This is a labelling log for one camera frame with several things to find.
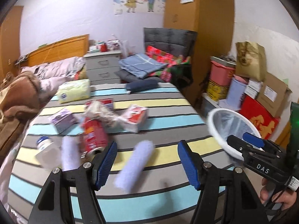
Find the striped tablecloth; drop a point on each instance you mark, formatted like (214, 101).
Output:
(162, 193)

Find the white yogurt cup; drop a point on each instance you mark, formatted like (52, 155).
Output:
(48, 153)

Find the red white milk carton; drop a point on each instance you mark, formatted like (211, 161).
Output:
(133, 118)

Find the dark blue glasses case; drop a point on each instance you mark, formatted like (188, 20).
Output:
(141, 85)

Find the brown plush blanket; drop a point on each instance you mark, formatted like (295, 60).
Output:
(19, 104)

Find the pink pillow bedding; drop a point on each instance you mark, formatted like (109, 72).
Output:
(52, 75)

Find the red text drink can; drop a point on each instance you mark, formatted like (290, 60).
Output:
(108, 102)

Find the wooden wardrobe left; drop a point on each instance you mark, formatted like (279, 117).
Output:
(10, 41)

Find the grey lidded storage box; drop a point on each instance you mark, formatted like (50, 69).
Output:
(207, 105)

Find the pink plastic storage bin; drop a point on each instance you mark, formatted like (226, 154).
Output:
(221, 74)

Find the tall wooden wardrobe right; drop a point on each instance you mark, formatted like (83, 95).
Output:
(213, 21)

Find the lavender foam roller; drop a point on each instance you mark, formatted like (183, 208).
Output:
(128, 176)
(70, 153)

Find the folded blue plaid cloth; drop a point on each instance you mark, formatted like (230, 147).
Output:
(141, 65)

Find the gold paper gift bag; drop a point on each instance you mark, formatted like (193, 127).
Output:
(250, 60)

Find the stacked white medicine boxes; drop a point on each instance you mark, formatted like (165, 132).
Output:
(253, 88)

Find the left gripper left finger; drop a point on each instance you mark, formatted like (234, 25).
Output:
(53, 204)

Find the black office chair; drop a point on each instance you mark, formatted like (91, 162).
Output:
(181, 76)

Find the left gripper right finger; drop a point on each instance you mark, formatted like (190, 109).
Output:
(241, 204)

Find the brown cardboard box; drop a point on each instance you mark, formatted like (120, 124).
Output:
(273, 95)

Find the wooden bed headboard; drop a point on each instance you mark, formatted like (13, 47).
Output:
(71, 47)

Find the grey quilted chair cushion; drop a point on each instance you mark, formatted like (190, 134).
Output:
(173, 41)

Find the patterned paper cup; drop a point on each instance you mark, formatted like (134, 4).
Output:
(99, 112)

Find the red cartoon drink can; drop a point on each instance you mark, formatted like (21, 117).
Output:
(95, 138)

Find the white trash bin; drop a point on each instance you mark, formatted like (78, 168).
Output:
(231, 130)

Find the grey bedside drawer cabinet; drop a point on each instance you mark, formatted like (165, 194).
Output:
(101, 67)

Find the yellow patterned tin box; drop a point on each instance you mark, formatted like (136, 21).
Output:
(216, 92)

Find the person's right hand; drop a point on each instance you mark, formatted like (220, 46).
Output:
(287, 198)

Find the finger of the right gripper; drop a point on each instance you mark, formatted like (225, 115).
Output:
(266, 145)
(252, 155)

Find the lavender cylindrical box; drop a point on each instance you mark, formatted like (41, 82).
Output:
(235, 93)

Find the red plaid blanket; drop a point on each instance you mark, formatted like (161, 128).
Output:
(164, 57)

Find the purple grape milk carton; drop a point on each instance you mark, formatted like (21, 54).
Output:
(62, 120)

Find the red gold gift box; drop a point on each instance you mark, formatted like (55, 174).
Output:
(259, 116)

